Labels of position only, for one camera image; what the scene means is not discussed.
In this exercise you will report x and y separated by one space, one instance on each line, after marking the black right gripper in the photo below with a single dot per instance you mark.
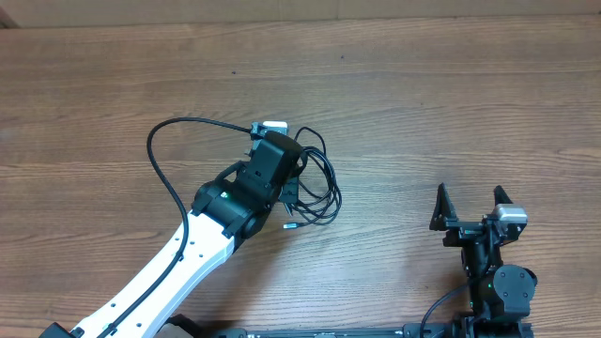
462 229

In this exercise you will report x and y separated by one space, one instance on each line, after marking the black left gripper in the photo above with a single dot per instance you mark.
290 192

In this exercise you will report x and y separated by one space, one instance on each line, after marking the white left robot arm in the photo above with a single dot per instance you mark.
226 211

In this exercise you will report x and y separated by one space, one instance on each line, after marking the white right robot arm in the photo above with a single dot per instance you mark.
500 294

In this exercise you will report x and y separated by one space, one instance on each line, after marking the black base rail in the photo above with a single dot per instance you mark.
181 326

